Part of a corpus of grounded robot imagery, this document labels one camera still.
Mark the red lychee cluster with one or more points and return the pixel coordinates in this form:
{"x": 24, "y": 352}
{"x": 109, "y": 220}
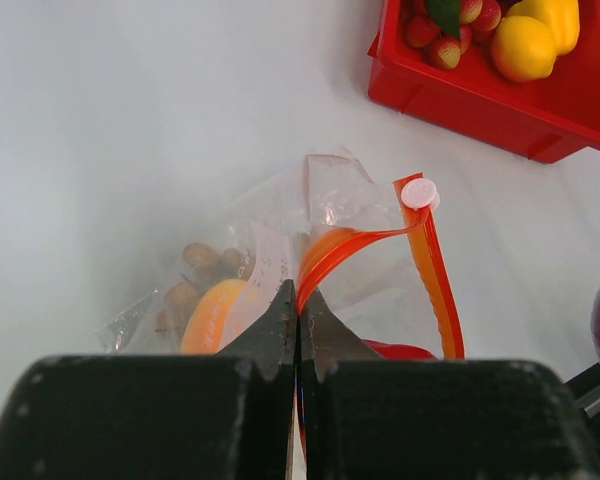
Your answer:
{"x": 445, "y": 30}

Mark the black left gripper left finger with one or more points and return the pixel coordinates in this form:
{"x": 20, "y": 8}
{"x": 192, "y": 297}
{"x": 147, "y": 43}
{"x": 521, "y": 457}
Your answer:
{"x": 222, "y": 416}

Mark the orange yellow mango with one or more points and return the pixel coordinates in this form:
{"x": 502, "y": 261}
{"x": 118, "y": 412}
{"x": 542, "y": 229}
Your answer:
{"x": 206, "y": 324}

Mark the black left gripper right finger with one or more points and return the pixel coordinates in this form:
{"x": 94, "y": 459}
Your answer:
{"x": 366, "y": 417}

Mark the yellow lemon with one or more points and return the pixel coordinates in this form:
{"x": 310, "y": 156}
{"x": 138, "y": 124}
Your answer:
{"x": 523, "y": 49}

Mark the clear zip bag orange zipper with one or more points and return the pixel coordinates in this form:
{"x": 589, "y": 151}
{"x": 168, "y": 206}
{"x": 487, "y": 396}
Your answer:
{"x": 370, "y": 250}

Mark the red chili pepper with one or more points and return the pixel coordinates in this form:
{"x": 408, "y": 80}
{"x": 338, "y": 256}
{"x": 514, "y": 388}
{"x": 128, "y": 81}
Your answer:
{"x": 400, "y": 352}

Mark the red plastic tray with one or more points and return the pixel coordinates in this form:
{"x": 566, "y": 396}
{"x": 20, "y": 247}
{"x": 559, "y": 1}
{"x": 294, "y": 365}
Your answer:
{"x": 544, "y": 120}

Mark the yellow bell pepper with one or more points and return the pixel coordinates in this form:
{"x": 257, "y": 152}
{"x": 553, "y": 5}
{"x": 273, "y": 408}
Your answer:
{"x": 560, "y": 16}

